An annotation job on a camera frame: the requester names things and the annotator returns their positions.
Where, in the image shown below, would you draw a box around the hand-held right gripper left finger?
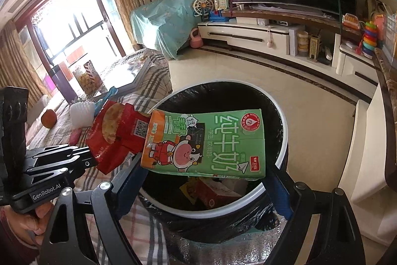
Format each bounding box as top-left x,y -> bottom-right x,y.
39,153 -> 146,265

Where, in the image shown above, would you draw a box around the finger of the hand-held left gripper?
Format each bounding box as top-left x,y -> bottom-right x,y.
25,144 -> 95,167
26,159 -> 98,189

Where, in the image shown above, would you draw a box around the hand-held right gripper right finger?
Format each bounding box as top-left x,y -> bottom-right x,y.
265,164 -> 366,265

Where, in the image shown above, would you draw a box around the white foam fruit net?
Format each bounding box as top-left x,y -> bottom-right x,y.
70,100 -> 97,130

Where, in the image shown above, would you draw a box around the red snack packet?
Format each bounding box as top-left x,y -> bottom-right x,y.
85,100 -> 152,175

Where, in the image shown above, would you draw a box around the yellow snack packet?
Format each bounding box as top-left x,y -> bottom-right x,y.
180,180 -> 200,202

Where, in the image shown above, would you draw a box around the red paper box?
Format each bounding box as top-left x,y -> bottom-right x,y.
195,177 -> 245,210

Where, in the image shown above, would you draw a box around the green milk carton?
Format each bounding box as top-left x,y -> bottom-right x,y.
140,108 -> 266,180

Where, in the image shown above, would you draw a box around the white trash bin black bag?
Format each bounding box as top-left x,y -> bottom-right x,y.
136,81 -> 290,245

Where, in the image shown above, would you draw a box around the person's left hand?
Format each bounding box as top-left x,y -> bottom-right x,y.
0,200 -> 55,251

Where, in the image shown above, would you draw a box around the red apple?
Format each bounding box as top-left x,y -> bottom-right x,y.
41,109 -> 58,129

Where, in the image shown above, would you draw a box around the purple thermos bottle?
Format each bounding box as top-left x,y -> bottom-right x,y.
48,65 -> 76,101

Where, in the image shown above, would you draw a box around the plaid tablecloth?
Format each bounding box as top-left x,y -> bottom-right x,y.
26,48 -> 174,265

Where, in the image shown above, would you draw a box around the wooden sliding glass door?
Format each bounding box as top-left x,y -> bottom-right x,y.
15,0 -> 125,73

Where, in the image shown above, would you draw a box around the pink kettlebell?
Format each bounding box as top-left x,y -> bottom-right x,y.
190,28 -> 203,49

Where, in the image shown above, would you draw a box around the yellow stacked jars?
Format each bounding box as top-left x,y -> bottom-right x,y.
297,31 -> 309,56

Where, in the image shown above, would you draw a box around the teal covered furniture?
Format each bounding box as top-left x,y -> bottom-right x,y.
130,0 -> 200,60

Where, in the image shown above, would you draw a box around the white television cabinet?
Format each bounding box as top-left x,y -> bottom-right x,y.
198,9 -> 380,98

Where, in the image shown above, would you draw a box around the blue toy tray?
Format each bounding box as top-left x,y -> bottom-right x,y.
209,11 -> 230,23

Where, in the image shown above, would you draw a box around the toy ferris wheel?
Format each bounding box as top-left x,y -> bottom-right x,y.
192,0 -> 214,20

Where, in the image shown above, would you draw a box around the red yellow toy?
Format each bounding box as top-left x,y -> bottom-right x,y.
341,13 -> 362,33

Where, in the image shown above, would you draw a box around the rainbow stacking ring toy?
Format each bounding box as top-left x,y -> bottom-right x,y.
361,21 -> 379,52

